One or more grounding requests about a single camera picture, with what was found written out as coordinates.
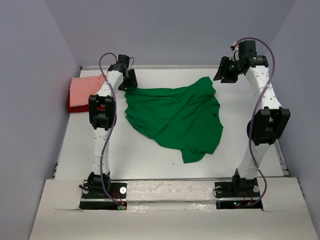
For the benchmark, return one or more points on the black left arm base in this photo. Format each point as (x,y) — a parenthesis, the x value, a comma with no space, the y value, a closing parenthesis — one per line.
(98,200)

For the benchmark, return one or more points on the pink t shirt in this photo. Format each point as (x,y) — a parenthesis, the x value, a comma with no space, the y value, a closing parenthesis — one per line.
(82,87)

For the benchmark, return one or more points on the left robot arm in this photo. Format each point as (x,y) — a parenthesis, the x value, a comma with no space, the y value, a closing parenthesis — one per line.
(102,117)

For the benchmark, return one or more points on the dark red t shirt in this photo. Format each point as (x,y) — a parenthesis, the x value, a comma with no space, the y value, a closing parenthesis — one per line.
(76,109)

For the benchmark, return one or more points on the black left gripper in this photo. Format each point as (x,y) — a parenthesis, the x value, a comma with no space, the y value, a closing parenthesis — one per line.
(132,82)

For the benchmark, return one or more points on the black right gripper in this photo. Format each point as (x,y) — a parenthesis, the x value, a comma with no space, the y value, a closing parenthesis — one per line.
(223,71)

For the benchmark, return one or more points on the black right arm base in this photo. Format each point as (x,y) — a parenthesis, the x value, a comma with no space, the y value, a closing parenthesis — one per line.
(229,199)

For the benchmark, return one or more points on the green t shirt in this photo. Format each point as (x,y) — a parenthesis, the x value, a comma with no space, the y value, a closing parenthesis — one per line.
(184,118)

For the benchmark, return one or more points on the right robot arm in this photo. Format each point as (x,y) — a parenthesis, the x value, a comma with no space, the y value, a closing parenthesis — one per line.
(269,118)

